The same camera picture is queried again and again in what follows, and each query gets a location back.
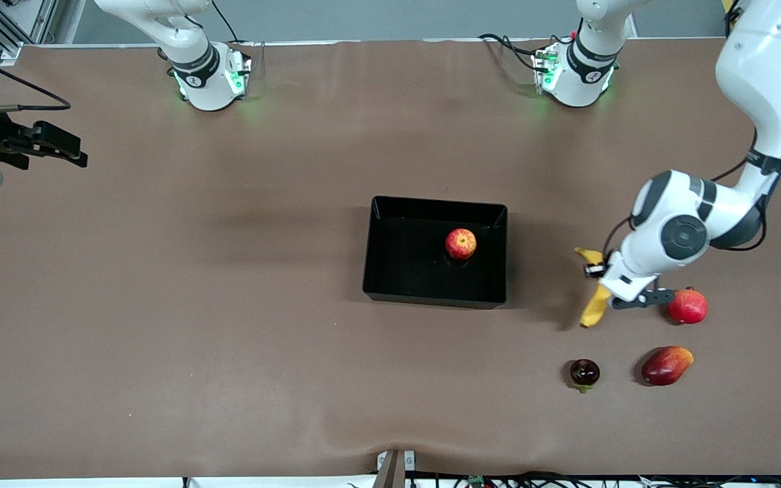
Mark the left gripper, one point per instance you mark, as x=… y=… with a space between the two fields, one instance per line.
x=594 y=270

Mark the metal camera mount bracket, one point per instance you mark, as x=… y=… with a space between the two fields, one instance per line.
x=394 y=471

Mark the aluminium frame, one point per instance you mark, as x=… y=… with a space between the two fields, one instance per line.
x=38 y=17

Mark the red yellow apple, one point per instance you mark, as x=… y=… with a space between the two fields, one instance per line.
x=461 y=244

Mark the dark purple mangosteen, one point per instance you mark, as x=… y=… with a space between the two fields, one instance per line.
x=584 y=373

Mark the red pomegranate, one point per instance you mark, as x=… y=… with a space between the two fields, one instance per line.
x=687 y=307

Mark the red yellow mango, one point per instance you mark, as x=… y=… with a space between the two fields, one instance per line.
x=665 y=366

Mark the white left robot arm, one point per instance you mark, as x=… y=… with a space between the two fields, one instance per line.
x=763 y=68

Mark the yellow banana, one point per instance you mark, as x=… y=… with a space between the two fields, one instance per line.
x=595 y=312

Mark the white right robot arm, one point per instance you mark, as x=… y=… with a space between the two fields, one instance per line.
x=204 y=74

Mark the black plastic box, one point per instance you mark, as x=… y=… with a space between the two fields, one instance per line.
x=404 y=271

